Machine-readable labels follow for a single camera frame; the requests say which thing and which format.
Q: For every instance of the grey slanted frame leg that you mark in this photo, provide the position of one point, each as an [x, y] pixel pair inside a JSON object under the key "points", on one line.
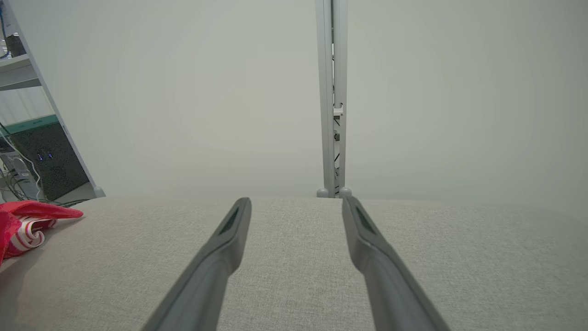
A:
{"points": [[50, 96]]}

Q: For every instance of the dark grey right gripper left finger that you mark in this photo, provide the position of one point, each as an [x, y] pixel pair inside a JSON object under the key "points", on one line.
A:
{"points": [[206, 280]]}

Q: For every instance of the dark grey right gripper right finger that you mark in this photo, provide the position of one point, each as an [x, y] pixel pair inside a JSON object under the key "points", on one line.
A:
{"points": [[390, 289]]}

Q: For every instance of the black computer tower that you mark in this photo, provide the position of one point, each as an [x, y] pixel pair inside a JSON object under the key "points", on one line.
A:
{"points": [[55, 161]]}

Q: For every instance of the grey double partition post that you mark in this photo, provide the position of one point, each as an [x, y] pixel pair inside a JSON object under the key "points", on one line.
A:
{"points": [[327, 92]]}

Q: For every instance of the white shelf board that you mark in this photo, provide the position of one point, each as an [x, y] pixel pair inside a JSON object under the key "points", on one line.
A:
{"points": [[16, 71]]}

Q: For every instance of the red jersey with white sleeves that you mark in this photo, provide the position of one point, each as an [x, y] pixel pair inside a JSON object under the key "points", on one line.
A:
{"points": [[27, 214]]}

